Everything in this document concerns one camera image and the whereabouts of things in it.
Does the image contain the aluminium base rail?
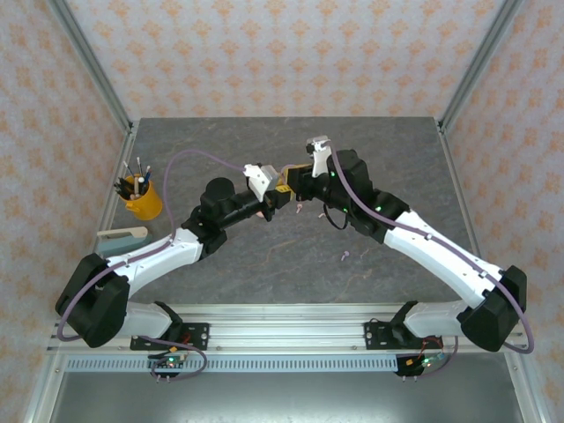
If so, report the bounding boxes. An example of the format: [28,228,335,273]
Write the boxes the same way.
[46,302,530,354]

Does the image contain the grey slotted cable duct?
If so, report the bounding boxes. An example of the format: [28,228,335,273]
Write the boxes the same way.
[65,357,397,374]

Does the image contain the grey metal sheet panel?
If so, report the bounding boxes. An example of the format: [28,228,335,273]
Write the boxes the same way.
[48,372,525,423]

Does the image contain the aluminium frame post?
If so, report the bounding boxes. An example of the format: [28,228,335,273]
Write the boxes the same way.
[439,0,525,134]
[46,0,134,134]

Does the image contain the aluminium table side rail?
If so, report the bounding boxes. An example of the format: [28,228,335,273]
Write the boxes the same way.
[435,121,503,317]
[70,122,140,318]

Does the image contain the right aluminium frame post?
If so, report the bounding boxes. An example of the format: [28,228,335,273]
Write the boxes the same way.
[439,0,525,134]

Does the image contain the left aluminium frame post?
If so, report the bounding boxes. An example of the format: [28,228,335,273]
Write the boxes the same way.
[46,0,134,134]

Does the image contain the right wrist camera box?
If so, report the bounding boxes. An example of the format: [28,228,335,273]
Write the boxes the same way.
[305,135,332,179]

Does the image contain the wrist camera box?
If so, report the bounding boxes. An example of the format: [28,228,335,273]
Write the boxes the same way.
[243,162,279,202]
[305,135,332,179]

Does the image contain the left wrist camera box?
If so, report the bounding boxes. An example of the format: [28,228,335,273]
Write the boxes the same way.
[243,162,279,202]

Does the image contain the right aluminium table side rail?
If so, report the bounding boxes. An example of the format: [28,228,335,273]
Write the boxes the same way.
[435,121,503,317]

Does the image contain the left aluminium table side rail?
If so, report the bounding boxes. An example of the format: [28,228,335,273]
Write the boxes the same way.
[70,122,140,318]

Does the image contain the yellow metal pen cup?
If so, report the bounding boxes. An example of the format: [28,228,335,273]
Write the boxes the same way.
[118,174,163,221]

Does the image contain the beige and blue stapler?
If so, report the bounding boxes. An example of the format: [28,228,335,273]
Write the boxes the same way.
[95,226,153,257]

